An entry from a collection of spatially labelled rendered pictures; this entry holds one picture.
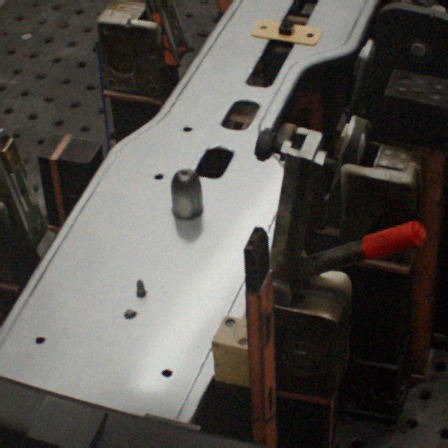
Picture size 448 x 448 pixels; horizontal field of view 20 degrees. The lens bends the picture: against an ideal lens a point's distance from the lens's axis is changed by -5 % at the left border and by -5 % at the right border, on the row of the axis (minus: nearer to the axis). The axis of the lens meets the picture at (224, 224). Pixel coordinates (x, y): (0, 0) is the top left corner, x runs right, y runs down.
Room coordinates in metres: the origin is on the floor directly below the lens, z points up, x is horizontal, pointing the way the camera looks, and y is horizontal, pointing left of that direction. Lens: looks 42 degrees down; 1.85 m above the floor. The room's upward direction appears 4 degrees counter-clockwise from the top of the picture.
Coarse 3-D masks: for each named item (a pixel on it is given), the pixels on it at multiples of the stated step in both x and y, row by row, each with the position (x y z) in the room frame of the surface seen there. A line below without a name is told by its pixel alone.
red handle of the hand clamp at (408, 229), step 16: (416, 224) 0.78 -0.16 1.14; (368, 240) 0.78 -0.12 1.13; (384, 240) 0.77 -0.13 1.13; (400, 240) 0.77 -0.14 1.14; (416, 240) 0.76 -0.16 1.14; (320, 256) 0.80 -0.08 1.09; (336, 256) 0.79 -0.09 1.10; (352, 256) 0.78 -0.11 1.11; (368, 256) 0.77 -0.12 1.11; (384, 256) 0.77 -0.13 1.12; (304, 272) 0.80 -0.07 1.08; (320, 272) 0.79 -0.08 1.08
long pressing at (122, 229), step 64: (256, 0) 1.39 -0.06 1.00; (320, 0) 1.38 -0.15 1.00; (192, 64) 1.25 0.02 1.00; (256, 64) 1.24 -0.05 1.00; (320, 64) 1.23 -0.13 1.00; (192, 128) 1.12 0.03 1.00; (256, 128) 1.11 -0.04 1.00; (128, 192) 1.02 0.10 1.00; (256, 192) 1.00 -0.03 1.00; (64, 256) 0.93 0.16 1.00; (128, 256) 0.92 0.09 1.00; (192, 256) 0.91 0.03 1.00; (64, 320) 0.84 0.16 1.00; (128, 320) 0.83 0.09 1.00; (192, 320) 0.83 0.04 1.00; (64, 384) 0.75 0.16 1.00; (128, 384) 0.75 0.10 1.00; (192, 384) 0.75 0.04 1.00
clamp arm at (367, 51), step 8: (368, 40) 1.12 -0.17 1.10; (368, 48) 1.11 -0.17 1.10; (360, 56) 1.11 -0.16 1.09; (368, 56) 1.10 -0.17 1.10; (360, 64) 1.11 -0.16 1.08; (368, 64) 1.10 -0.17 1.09; (360, 72) 1.10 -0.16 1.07; (368, 72) 1.10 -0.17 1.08; (360, 80) 1.10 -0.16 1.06; (368, 80) 1.10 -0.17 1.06; (360, 88) 1.10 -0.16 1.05; (352, 96) 1.11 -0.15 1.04; (360, 96) 1.10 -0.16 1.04; (352, 104) 1.11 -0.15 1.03; (360, 104) 1.10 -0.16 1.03; (344, 112) 1.12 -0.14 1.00; (352, 112) 1.11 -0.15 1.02; (360, 112) 1.10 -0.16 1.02
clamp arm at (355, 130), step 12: (360, 120) 0.97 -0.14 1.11; (348, 132) 0.96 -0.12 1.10; (360, 132) 0.96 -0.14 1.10; (336, 144) 0.97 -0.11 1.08; (348, 144) 0.95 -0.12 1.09; (360, 144) 0.95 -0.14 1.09; (336, 156) 0.97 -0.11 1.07; (348, 156) 0.95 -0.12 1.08; (360, 156) 0.95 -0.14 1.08; (336, 180) 0.96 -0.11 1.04; (336, 192) 0.96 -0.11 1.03; (336, 204) 0.96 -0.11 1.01; (324, 216) 0.96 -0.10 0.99; (336, 216) 0.96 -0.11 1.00; (336, 228) 0.96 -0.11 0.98
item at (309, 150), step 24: (264, 144) 0.81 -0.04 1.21; (288, 144) 0.81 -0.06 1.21; (312, 144) 0.80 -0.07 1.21; (288, 168) 0.79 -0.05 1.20; (312, 168) 0.79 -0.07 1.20; (288, 192) 0.79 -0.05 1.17; (312, 192) 0.82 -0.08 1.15; (288, 216) 0.79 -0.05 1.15; (288, 240) 0.79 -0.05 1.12; (288, 264) 0.79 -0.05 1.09
